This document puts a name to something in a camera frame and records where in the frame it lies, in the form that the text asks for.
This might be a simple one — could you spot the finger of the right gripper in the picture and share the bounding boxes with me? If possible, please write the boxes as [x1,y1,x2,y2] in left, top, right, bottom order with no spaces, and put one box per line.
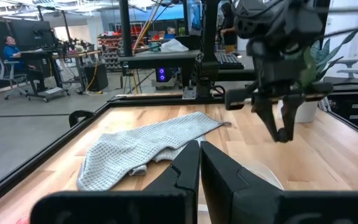
[252,98,282,143]
[281,94,305,143]

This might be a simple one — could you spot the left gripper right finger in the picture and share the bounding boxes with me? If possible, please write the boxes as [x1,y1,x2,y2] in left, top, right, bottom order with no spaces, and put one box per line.
[200,141,285,224]

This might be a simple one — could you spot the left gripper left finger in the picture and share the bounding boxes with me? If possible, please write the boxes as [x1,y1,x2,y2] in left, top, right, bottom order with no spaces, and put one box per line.
[144,139,201,192]

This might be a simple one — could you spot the dark purple berry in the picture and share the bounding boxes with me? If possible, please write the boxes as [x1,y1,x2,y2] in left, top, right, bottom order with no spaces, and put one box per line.
[277,128,290,144]

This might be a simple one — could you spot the clear plastic tupperware container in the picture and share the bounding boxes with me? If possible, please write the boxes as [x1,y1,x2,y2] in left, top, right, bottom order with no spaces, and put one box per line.
[242,159,285,191]

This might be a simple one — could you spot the white plant pot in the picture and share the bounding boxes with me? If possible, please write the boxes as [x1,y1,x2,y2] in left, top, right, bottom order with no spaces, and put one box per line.
[277,98,319,124]

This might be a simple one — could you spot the teal artificial plant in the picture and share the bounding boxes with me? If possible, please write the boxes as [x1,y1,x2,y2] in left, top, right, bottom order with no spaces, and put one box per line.
[299,29,358,91]

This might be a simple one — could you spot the backlit rainbow keyboard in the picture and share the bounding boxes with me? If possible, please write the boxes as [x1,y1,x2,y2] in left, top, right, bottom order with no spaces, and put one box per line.
[215,52,246,70]

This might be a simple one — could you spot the grey waffle dish towel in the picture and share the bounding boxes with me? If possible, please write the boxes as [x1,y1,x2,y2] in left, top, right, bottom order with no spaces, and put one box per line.
[76,111,232,192]

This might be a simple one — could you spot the person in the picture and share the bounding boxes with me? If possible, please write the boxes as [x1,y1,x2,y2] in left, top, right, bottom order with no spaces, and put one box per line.
[3,35,48,93]
[219,1,239,54]

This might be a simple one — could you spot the black box white labels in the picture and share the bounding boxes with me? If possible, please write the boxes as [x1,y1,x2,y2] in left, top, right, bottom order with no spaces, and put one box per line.
[326,89,358,135]

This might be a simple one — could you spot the black workstation column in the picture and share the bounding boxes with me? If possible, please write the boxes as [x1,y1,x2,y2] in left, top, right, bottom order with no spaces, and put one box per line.
[201,0,221,98]

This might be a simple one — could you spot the computer tower purple lights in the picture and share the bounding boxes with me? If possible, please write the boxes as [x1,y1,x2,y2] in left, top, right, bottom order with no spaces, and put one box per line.
[155,66,180,83]

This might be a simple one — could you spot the white plastic bag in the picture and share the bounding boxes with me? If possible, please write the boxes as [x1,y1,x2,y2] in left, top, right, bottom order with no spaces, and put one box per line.
[160,38,190,54]

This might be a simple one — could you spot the grey workstation desk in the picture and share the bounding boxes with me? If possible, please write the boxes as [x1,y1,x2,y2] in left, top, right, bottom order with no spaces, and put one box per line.
[118,49,203,71]

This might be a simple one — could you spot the black floor box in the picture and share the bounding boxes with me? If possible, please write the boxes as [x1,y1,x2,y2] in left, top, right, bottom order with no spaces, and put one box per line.
[83,63,109,92]

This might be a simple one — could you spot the red parts shelf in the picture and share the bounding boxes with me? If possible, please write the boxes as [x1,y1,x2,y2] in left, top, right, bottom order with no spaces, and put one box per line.
[97,26,146,71]

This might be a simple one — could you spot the black pole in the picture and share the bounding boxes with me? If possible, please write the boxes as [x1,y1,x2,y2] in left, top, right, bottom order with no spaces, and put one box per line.
[118,0,134,57]

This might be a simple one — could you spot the wooden top work desk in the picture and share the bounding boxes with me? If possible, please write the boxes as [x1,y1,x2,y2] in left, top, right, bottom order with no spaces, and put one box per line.
[20,49,103,103]

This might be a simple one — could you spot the black monitor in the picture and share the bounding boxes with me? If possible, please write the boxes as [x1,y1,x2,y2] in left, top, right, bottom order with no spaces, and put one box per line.
[9,20,56,52]

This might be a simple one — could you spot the grey office chair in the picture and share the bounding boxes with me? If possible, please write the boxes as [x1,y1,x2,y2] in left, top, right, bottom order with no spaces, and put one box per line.
[0,45,29,101]

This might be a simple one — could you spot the silver metal bracket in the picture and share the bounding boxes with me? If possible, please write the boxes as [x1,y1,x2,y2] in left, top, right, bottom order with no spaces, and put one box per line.
[181,86,198,101]

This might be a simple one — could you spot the black frame handle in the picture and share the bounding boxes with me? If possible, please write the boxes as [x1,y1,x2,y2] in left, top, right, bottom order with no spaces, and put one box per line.
[68,110,96,128]

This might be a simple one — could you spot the yellow cable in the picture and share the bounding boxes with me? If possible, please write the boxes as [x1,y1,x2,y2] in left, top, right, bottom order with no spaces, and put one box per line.
[131,0,164,95]

